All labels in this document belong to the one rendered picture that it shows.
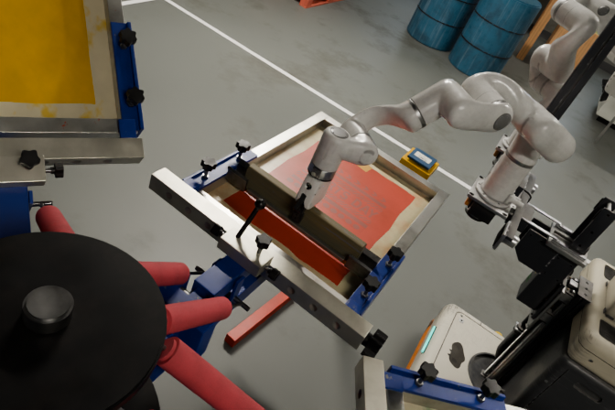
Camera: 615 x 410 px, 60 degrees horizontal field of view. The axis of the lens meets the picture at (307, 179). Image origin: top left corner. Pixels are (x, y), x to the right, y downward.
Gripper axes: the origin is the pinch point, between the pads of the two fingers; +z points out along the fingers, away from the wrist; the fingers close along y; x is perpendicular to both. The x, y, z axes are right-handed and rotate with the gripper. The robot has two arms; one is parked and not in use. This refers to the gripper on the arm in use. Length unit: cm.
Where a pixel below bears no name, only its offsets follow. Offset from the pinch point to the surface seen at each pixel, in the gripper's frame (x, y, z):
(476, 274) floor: -66, 173, 102
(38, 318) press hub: -1, -86, -33
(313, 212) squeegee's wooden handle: -3.5, -1.3, -3.4
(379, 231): -18.8, 23.1, 6.9
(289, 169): 17.1, 22.4, 6.9
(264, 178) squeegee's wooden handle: 14.0, -1.4, -3.3
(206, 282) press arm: 0.6, -41.5, -1.8
